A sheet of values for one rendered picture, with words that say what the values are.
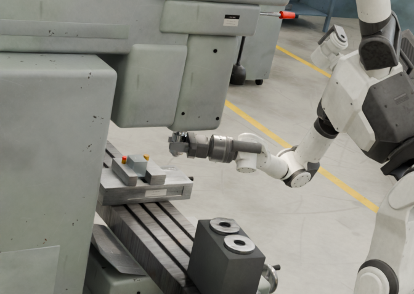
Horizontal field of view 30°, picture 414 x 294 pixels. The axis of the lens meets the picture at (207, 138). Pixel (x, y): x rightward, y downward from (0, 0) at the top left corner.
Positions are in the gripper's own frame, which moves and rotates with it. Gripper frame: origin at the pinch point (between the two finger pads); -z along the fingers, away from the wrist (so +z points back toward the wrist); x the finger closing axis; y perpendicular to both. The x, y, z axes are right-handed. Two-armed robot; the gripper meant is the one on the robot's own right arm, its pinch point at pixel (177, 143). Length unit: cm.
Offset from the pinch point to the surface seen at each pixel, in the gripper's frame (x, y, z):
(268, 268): -22, 56, 47
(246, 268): 47, 15, 19
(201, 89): 9.8, -22.5, 2.8
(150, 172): -17.4, 19.5, -5.4
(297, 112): -410, 126, 161
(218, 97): 7.0, -19.9, 8.8
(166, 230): 1.6, 31.4, 1.1
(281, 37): -686, 128, 203
